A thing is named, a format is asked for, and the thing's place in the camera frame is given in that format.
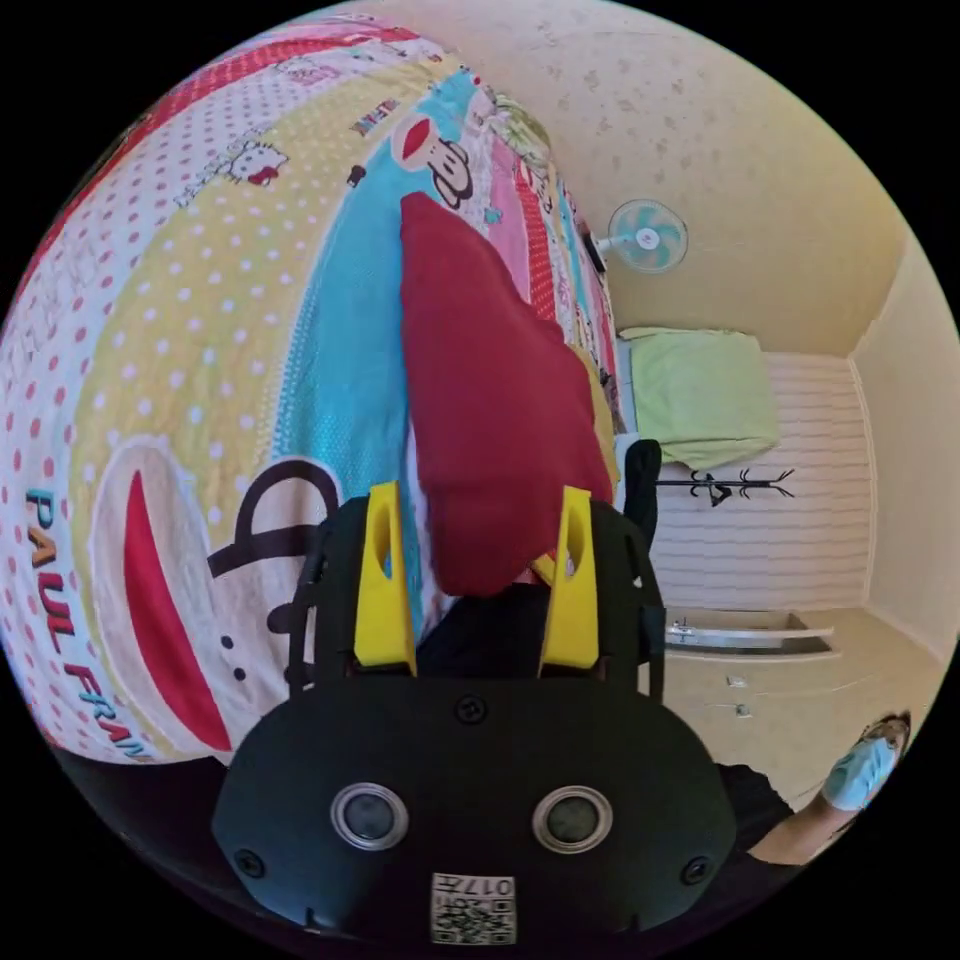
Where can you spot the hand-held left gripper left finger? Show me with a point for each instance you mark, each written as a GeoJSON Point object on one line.
{"type": "Point", "coordinates": [382, 600]}

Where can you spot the person's body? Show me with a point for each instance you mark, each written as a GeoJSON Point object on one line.
{"type": "Point", "coordinates": [795, 817]}

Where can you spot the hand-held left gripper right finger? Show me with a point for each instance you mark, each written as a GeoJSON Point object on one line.
{"type": "Point", "coordinates": [570, 607]}

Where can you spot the bed with cartoon print quilt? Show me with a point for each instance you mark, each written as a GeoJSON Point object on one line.
{"type": "Point", "coordinates": [225, 337]}

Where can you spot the light green curtain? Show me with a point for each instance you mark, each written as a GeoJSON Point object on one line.
{"type": "Point", "coordinates": [701, 397]}

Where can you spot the black coat rack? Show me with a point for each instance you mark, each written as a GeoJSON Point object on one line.
{"type": "Point", "coordinates": [731, 487]}

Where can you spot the red long sleeve shirt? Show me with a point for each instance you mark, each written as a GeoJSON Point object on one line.
{"type": "Point", "coordinates": [495, 390]}

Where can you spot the wall fan with teal blades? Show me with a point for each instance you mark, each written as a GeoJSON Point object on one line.
{"type": "Point", "coordinates": [646, 236]}

